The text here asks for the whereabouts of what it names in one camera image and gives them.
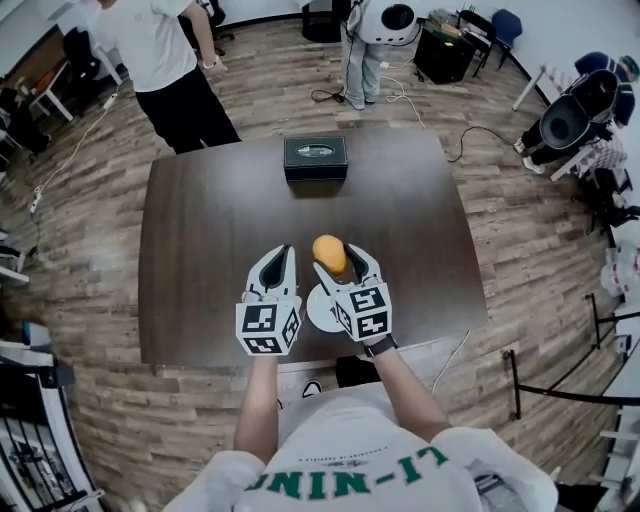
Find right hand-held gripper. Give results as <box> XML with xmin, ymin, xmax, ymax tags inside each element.
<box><xmin>311</xmin><ymin>242</ymin><xmax>393</xmax><ymax>344</ymax></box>

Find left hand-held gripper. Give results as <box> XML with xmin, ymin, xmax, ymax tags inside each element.
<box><xmin>235</xmin><ymin>243</ymin><xmax>304</xmax><ymax>357</ymax></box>

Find yellow-brown potato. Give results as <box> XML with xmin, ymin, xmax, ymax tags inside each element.
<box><xmin>312</xmin><ymin>234</ymin><xmax>348</xmax><ymax>277</ymax></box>

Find small white plate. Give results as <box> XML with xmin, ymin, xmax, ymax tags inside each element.
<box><xmin>305</xmin><ymin>283</ymin><xmax>352</xmax><ymax>333</ymax></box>

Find person's right forearm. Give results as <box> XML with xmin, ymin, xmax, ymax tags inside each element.
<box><xmin>372</xmin><ymin>348</ymin><xmax>451</xmax><ymax>444</ymax></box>

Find person's left forearm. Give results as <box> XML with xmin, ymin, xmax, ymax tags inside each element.
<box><xmin>234</xmin><ymin>354</ymin><xmax>281</xmax><ymax>464</ymax></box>

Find dark brown table white legs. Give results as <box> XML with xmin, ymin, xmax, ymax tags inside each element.
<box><xmin>138</xmin><ymin>130</ymin><xmax>490</xmax><ymax>376</ymax></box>

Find person's black trousers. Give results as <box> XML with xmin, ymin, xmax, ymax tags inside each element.
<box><xmin>335</xmin><ymin>354</ymin><xmax>377</xmax><ymax>389</ymax></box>

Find black tissue box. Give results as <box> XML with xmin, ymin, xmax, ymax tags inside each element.
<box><xmin>283</xmin><ymin>135</ymin><xmax>349</xmax><ymax>185</ymax></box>

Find person's white printed t-shirt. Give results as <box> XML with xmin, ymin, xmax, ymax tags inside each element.
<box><xmin>162</xmin><ymin>382</ymin><xmax>559</xmax><ymax>512</ymax></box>

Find black cabinet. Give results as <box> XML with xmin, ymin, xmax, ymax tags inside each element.
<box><xmin>413</xmin><ymin>27</ymin><xmax>476</xmax><ymax>85</ymax></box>

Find black wheeled stand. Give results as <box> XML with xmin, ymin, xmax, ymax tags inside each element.
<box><xmin>502</xmin><ymin>292</ymin><xmax>640</xmax><ymax>421</ymax></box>

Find white capsule backpack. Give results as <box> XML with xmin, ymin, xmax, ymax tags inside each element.
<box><xmin>349</xmin><ymin>0</ymin><xmax>421</xmax><ymax>47</ymax></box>

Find black office chair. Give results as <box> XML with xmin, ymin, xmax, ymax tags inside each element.
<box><xmin>194</xmin><ymin>0</ymin><xmax>236</xmax><ymax>56</ymax></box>
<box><xmin>582</xmin><ymin>167</ymin><xmax>640</xmax><ymax>236</ymax></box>

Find clear water jug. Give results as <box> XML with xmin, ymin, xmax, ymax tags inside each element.
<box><xmin>619</xmin><ymin>239</ymin><xmax>640</xmax><ymax>281</ymax></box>
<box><xmin>599</xmin><ymin>244</ymin><xmax>632</xmax><ymax>297</ymax></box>

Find boxes stacked on cabinet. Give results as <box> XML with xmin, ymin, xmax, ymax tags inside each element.
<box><xmin>427</xmin><ymin>8</ymin><xmax>461</xmax><ymax>37</ymax></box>

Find black capsule backpack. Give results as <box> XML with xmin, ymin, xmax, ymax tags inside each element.
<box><xmin>539</xmin><ymin>69</ymin><xmax>621</xmax><ymax>150</ymax></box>

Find black folding chair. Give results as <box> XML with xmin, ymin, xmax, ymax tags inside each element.
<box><xmin>457</xmin><ymin>9</ymin><xmax>497</xmax><ymax>79</ymax></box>

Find black metal rack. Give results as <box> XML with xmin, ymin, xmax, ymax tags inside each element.
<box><xmin>0</xmin><ymin>339</ymin><xmax>104</xmax><ymax>512</ymax></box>

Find checkered cloth table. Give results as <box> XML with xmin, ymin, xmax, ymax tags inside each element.
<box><xmin>512</xmin><ymin>63</ymin><xmax>632</xmax><ymax>182</ymax></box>

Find blue chair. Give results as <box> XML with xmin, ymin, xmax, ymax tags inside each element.
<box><xmin>491</xmin><ymin>8</ymin><xmax>524</xmax><ymax>71</ymax></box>

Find white floor cable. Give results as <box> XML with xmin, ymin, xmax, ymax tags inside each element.
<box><xmin>382</xmin><ymin>67</ymin><xmax>427</xmax><ymax>132</ymax></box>
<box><xmin>432</xmin><ymin>328</ymin><xmax>473</xmax><ymax>394</ymax></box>
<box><xmin>30</xmin><ymin>102</ymin><xmax>109</xmax><ymax>201</ymax></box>

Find black floor cable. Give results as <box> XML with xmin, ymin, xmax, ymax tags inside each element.
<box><xmin>446</xmin><ymin>125</ymin><xmax>517</xmax><ymax>164</ymax></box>
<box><xmin>310</xmin><ymin>84</ymin><xmax>347</xmax><ymax>104</ymax></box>

